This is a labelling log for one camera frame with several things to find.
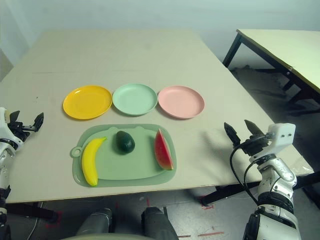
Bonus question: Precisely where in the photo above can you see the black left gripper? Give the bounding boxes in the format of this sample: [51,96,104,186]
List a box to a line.
[6,110,45,142]

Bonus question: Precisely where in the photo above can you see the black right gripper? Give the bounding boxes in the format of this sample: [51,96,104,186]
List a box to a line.
[223,119,273,157]

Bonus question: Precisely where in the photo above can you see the yellow toy banana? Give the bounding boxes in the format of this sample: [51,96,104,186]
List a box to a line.
[81,136,108,187]

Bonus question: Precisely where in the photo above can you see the red toy watermelon slice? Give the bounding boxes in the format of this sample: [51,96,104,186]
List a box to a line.
[154,128,175,171]

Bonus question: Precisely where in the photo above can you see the dark green toy avocado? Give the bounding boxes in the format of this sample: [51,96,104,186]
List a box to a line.
[115,130,136,155]

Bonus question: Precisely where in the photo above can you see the yellow plastic plate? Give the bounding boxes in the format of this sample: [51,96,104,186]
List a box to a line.
[62,85,113,121]

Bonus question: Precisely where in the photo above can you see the pink plate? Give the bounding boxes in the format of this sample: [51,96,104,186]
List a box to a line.
[157,85,206,120]

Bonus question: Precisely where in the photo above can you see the clear plastic sheet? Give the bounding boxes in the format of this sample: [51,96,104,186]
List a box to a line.
[291,156,315,176]

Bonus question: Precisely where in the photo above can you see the black metal table leg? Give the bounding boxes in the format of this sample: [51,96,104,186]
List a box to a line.
[203,172,320,207]
[4,202,58,225]

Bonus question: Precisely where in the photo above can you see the beige side table black legs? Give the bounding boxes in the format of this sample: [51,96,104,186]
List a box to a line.
[222,28,320,105]

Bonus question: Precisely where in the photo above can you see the mint green plate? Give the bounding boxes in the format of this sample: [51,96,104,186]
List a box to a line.
[112,83,159,117]

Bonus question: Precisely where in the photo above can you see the green silicone cutting board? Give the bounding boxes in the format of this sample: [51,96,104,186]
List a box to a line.
[70,123,178,188]

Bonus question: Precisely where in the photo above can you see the grey left robot leg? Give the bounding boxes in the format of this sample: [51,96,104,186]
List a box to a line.
[76,208,113,237]

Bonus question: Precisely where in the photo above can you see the grey robot leg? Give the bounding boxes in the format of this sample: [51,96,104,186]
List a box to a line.
[76,208,113,237]
[140,206,180,240]

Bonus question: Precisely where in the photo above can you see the grey right robot leg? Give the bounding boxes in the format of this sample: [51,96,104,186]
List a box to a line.
[140,206,180,240]

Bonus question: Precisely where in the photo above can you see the grey robot torso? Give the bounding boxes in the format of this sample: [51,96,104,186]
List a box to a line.
[61,232,151,240]

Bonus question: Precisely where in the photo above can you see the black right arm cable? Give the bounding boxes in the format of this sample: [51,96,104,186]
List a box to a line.
[229,132,273,205]

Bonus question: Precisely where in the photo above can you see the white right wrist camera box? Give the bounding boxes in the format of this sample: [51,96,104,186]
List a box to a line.
[249,122,297,158]

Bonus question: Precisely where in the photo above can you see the white floor cable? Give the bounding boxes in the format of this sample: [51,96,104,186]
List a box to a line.
[27,202,44,240]

